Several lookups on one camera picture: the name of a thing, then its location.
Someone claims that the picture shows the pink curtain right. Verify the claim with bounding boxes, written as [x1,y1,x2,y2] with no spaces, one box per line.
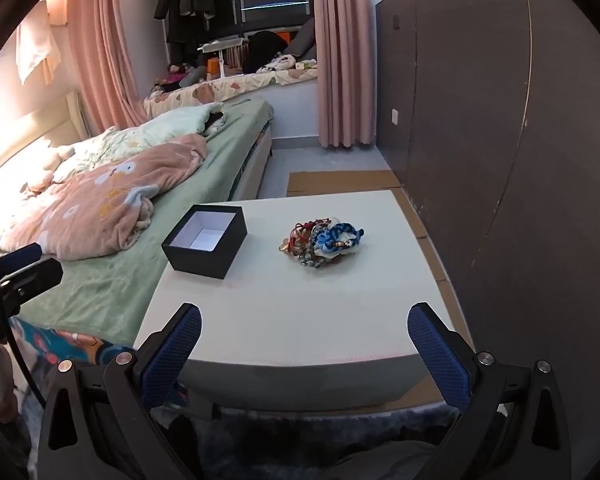
[314,0,374,148]

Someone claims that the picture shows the floral window seat cushion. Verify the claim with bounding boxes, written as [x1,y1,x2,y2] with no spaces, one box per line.
[144,67,318,118]

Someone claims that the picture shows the small white folding table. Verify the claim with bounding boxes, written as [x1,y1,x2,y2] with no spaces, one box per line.
[198,37,247,79]

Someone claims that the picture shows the white towel on wall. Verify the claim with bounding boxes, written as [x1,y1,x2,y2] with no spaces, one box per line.
[15,0,61,84]

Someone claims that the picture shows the brown rudraksha bead bracelet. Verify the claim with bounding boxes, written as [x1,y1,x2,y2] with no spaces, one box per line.
[278,218,349,269]

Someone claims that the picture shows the blue braided beaded bracelet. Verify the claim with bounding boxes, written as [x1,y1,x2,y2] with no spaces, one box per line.
[313,220,366,260]

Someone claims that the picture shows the red string bracelet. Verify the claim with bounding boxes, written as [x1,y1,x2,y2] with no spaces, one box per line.
[285,218,332,256]

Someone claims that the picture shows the pink duck print blanket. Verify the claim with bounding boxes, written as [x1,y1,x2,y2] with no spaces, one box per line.
[0,133,208,261]

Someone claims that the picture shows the hanging dark clothes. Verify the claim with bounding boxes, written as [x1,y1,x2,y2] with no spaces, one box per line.
[154,0,237,65]

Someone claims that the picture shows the flattened brown cardboard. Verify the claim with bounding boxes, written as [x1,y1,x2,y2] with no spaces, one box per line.
[283,170,470,412]

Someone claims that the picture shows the green bed with sheet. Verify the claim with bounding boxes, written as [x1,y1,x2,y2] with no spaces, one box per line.
[0,98,274,344]

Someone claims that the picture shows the light green pillow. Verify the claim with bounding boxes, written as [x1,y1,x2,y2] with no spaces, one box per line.
[99,101,229,149]

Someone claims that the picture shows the pink curtain left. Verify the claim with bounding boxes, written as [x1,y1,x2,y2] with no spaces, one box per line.
[67,0,146,130]

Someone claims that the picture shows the black jewelry box white inside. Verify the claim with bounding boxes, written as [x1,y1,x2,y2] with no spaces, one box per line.
[161,205,248,280]

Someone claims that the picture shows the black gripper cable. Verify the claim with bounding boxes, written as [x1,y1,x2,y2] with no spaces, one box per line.
[0,219,48,409]

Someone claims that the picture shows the pink curtain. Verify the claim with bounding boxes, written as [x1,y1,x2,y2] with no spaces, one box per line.
[314,0,374,148]
[67,0,146,130]

